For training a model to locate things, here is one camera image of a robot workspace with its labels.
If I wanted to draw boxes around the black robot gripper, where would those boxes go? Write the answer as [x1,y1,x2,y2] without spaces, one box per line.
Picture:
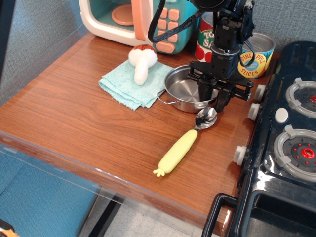
[188,46,254,113]

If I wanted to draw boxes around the small steel pot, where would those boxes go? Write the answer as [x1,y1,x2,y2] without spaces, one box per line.
[157,65,218,113]

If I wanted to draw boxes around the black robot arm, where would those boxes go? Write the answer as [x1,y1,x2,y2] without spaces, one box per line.
[188,0,255,112]

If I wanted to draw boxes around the tomato sauce can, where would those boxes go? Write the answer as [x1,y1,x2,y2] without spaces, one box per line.
[195,12,215,63]

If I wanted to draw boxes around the pineapple slices can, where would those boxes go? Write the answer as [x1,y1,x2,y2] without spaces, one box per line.
[237,33,276,79]

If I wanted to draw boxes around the plush mushroom toy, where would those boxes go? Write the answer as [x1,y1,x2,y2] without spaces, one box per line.
[128,44,158,85]

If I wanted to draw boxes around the light blue folded cloth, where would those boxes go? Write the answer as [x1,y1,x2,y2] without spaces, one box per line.
[98,60,173,110]

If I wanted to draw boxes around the toy microwave teal and cream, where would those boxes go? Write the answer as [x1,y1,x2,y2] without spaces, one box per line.
[79,0,198,55]

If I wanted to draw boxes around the dark blue toy stove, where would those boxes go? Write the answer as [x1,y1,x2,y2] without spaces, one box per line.
[202,41,316,237]

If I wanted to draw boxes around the black table leg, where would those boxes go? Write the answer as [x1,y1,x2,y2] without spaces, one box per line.
[88,195,123,237]

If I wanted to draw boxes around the spoon with yellow handle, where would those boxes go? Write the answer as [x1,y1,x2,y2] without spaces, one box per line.
[153,107,217,177]

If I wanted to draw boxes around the black braided cable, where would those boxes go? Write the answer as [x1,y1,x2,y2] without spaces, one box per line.
[147,0,205,43]

